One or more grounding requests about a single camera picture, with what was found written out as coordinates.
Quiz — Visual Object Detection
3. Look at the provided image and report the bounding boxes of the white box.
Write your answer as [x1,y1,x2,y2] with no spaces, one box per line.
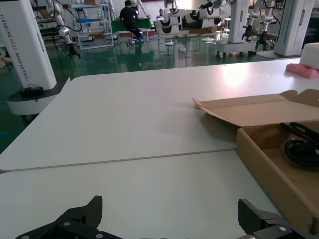
[301,42,319,70]

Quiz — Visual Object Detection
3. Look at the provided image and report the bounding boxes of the white and black robot shell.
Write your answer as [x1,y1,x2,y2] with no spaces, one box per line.
[153,16,183,38]
[183,8,223,29]

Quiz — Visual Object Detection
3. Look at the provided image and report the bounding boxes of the black device with cable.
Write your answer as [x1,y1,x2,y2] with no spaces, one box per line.
[19,84,44,98]

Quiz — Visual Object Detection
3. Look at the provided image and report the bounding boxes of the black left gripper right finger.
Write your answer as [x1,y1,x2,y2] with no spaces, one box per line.
[235,198,319,239]

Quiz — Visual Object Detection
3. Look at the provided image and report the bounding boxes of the white metal shelf rack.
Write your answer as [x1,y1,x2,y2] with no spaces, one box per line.
[69,0,115,50]

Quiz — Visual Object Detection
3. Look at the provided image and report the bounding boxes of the white wheeled robot column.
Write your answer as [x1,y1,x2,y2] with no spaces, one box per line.
[0,0,72,122]

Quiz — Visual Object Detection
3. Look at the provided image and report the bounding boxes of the open cardboard box with hole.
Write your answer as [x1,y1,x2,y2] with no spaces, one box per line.
[191,89,319,236]

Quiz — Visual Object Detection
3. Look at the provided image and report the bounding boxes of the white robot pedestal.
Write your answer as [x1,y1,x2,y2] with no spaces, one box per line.
[216,0,258,58]
[257,0,316,59]

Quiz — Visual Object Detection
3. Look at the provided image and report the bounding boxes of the person in black shirt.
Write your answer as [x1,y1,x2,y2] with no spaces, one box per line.
[119,0,145,44]

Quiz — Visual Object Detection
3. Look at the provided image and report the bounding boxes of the white workshop table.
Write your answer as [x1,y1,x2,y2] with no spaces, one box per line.
[159,31,225,68]

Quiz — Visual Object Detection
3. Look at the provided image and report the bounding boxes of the black power cable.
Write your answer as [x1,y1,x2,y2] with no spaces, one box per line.
[280,121,319,171]

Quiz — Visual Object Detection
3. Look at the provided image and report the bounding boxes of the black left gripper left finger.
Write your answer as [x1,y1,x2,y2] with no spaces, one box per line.
[13,195,118,239]

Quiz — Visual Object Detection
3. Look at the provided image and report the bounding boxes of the green covered table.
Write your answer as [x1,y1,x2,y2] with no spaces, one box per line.
[111,17,153,34]

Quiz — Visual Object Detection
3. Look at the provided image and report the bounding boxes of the pink foam tray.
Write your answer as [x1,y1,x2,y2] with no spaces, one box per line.
[285,63,319,80]

